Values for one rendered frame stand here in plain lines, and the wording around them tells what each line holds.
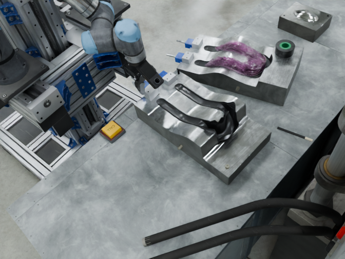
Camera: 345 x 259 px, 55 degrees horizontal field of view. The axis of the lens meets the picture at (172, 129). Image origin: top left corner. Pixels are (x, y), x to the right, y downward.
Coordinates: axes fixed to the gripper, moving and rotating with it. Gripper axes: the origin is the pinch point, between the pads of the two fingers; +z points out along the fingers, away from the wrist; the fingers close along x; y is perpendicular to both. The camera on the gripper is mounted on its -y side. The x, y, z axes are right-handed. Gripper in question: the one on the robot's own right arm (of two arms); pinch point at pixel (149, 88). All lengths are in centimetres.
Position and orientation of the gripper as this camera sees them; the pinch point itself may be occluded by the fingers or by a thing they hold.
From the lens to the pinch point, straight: 137.9
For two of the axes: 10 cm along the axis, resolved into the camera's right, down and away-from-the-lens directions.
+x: -6.8, 6.9, -2.5
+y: -7.3, -5.8, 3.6
